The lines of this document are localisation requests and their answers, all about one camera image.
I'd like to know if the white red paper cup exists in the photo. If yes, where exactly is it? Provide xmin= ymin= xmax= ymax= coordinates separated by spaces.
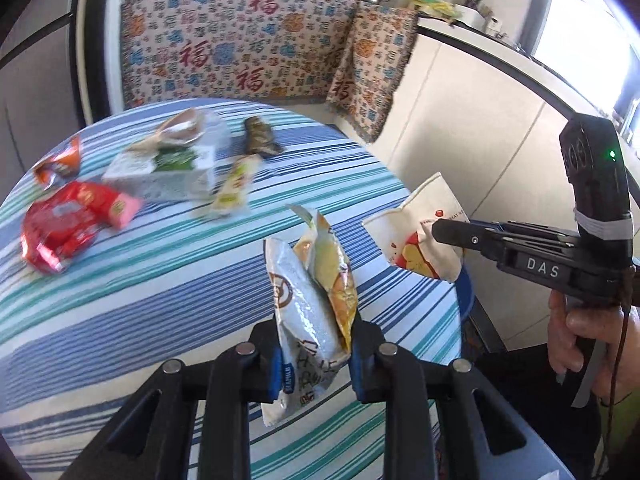
xmin=362 ymin=172 xmax=469 ymax=283

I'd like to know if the silver yellow snack wrapper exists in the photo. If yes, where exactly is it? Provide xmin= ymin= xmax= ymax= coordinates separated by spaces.
xmin=262 ymin=205 xmax=358 ymax=427

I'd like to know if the white green milk carton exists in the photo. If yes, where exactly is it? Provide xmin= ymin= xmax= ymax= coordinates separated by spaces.
xmin=102 ymin=145 xmax=216 ymax=202

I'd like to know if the floral tissue pack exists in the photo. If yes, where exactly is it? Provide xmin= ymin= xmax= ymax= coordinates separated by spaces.
xmin=127 ymin=108 xmax=206 ymax=152

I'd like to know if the blue trash bin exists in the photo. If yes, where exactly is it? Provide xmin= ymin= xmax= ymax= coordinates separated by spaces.
xmin=454 ymin=266 xmax=475 ymax=321

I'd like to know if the white kitchen counter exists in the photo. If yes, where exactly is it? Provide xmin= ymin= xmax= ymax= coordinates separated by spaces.
xmin=372 ymin=14 xmax=640 ymax=351

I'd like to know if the person's right hand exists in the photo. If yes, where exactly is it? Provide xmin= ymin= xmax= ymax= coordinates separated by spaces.
xmin=546 ymin=289 xmax=640 ymax=406

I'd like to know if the striped blue green tablecloth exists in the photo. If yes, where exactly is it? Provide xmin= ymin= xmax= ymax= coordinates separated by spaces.
xmin=1 ymin=101 xmax=461 ymax=479

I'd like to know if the dark brown wrapper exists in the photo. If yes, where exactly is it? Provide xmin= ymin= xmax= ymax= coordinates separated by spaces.
xmin=244 ymin=116 xmax=284 ymax=158

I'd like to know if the red snack bag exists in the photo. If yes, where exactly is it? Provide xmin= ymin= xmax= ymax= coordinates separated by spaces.
xmin=20 ymin=181 xmax=142 ymax=274

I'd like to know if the yellow white stick wrapper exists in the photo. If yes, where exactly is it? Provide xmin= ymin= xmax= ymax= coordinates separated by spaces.
xmin=202 ymin=154 xmax=262 ymax=219

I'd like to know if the crushed orange soda can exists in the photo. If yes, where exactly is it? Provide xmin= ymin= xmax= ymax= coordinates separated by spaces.
xmin=32 ymin=133 xmax=82 ymax=190

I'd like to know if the patterned fu character blanket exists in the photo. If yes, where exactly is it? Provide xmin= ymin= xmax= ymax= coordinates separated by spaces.
xmin=122 ymin=0 xmax=419 ymax=143

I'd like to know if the grey refrigerator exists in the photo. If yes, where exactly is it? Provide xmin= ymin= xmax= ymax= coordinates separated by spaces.
xmin=1 ymin=0 xmax=85 ymax=196

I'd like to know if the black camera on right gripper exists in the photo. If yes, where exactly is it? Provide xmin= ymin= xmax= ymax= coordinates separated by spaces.
xmin=559 ymin=114 xmax=634 ymax=269

